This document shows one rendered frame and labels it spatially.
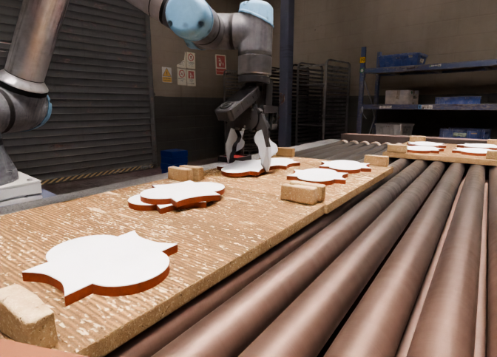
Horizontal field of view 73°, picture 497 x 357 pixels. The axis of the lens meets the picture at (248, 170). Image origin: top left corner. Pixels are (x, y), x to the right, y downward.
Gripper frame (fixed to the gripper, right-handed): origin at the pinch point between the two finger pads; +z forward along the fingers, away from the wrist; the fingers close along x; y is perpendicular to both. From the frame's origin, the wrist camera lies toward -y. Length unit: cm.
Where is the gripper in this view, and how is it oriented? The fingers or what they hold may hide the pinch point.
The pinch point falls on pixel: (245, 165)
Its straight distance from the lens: 76.8
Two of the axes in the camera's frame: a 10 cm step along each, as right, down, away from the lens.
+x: -8.0, -1.2, 5.8
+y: 5.9, -1.1, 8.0
